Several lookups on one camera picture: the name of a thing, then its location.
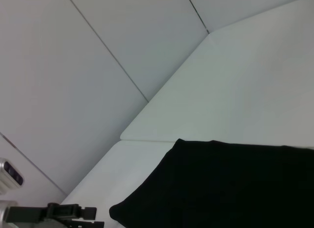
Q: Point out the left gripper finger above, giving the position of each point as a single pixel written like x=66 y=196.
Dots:
x=86 y=224
x=88 y=212

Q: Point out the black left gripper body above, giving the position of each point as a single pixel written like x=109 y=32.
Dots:
x=41 y=213

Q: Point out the black shirt with FREE print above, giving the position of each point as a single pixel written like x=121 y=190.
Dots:
x=220 y=188

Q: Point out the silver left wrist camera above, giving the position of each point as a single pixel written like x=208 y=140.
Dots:
x=11 y=174

